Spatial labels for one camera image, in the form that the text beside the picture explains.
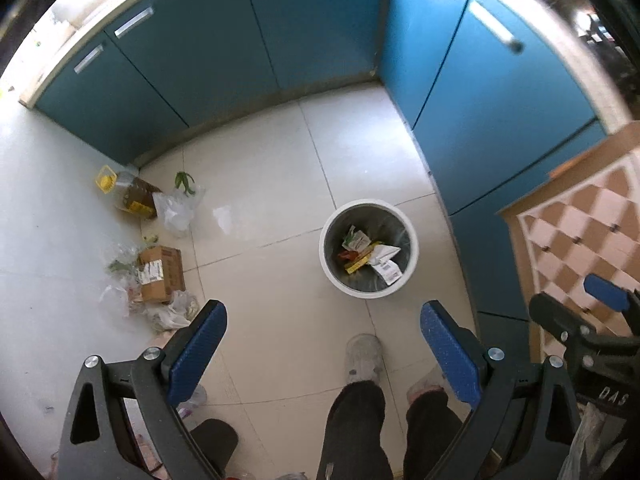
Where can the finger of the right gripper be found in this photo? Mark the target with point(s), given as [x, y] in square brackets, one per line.
[613, 296]
[559, 321]

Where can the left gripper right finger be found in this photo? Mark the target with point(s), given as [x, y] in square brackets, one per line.
[458, 353]

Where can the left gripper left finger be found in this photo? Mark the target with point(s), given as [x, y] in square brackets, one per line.
[189, 351]

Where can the white round trash bin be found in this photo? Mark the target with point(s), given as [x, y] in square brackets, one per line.
[368, 249]

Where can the blue kitchen cabinets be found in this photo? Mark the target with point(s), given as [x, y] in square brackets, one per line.
[495, 91]

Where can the person's right shoe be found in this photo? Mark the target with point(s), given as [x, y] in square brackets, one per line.
[433, 381]

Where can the person's right trouser leg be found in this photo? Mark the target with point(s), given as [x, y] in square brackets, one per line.
[432, 426]

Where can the checkered brown tablecloth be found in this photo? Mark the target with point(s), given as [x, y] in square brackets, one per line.
[584, 219]

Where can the crumpled plastic bags on floor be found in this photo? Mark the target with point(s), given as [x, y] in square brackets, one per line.
[122, 293]

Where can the brown cardboard box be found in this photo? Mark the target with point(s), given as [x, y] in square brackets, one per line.
[160, 274]

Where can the person's left grey shoe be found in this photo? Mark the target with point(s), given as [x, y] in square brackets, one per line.
[364, 359]

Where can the person's black trouser leg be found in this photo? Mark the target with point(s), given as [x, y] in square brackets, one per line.
[352, 440]

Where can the clear plastic bag with greens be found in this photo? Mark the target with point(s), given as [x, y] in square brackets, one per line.
[176, 210]

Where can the yellow-capped oil bottle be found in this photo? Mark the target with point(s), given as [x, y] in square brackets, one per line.
[128, 192]

